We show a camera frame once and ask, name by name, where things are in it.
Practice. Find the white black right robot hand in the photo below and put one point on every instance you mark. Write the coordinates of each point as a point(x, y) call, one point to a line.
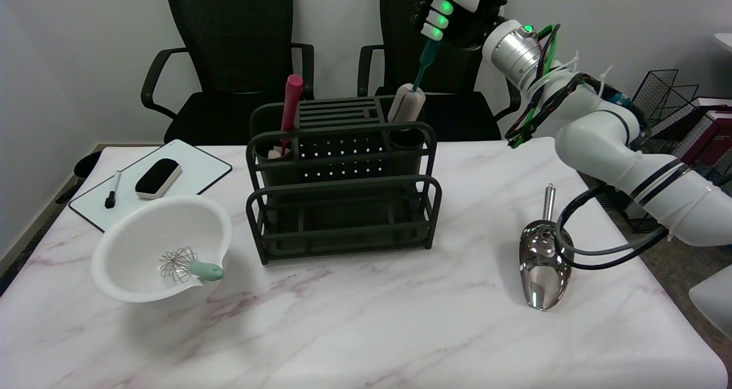
point(457, 11)

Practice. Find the blue sponge bottle brush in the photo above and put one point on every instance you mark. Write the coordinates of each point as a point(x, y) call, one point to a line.
point(407, 106)

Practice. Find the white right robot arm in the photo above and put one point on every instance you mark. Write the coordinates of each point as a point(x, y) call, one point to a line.
point(606, 131)

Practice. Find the red sponge bottle brush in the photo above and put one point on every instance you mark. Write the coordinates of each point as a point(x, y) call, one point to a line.
point(291, 103)

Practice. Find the dark green kitchen storage rack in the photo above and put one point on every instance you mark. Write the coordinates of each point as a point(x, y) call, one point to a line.
point(343, 206)

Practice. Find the black mesh office chair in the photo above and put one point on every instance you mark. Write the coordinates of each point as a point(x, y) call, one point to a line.
point(400, 34)
point(234, 40)

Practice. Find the white book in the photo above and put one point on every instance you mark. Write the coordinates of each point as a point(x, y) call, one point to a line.
point(706, 106)

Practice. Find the shiny metal scoop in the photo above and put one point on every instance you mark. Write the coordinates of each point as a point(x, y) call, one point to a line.
point(540, 280)

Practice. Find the dark red book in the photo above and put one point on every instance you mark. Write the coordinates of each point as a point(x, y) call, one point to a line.
point(715, 143)

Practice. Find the small white whiteboard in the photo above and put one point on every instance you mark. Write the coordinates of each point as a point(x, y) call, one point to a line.
point(194, 171)

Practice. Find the black white whiteboard eraser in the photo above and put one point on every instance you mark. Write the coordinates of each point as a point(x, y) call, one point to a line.
point(157, 177)

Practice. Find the black whiteboard marker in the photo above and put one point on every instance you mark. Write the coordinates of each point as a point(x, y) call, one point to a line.
point(112, 193)

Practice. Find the white plastic mixing bowl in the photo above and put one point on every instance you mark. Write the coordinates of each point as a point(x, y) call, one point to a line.
point(137, 251)

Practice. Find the black round object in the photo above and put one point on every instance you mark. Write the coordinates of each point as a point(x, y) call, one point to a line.
point(86, 165)

